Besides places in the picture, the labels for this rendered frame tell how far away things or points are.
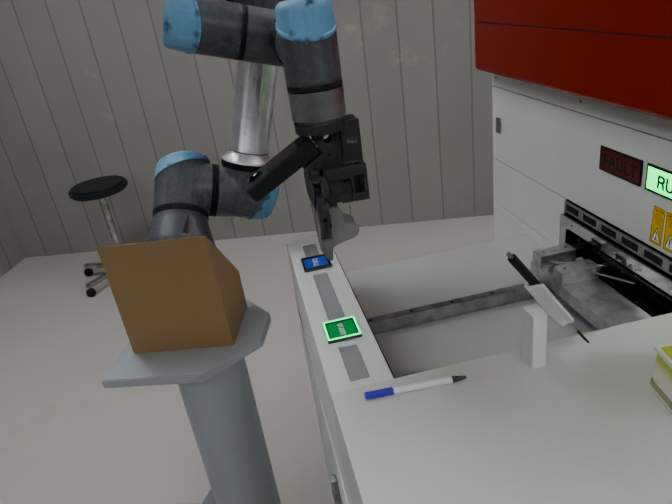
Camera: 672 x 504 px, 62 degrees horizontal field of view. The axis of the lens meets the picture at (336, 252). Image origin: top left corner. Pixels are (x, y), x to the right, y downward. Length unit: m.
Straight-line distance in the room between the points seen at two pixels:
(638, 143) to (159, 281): 0.93
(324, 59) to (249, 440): 0.94
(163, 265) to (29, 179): 3.18
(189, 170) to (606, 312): 0.86
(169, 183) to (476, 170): 2.64
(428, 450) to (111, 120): 3.40
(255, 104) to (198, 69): 2.40
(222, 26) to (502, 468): 0.65
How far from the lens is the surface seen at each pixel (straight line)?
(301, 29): 0.73
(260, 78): 1.20
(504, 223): 1.65
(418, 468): 0.69
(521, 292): 1.23
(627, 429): 0.76
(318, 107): 0.75
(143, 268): 1.16
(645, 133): 1.11
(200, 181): 1.22
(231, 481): 1.46
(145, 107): 3.75
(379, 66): 3.43
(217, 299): 1.15
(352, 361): 0.86
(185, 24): 0.82
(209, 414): 1.33
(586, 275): 1.20
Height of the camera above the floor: 1.47
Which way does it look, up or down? 26 degrees down
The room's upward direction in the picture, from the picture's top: 8 degrees counter-clockwise
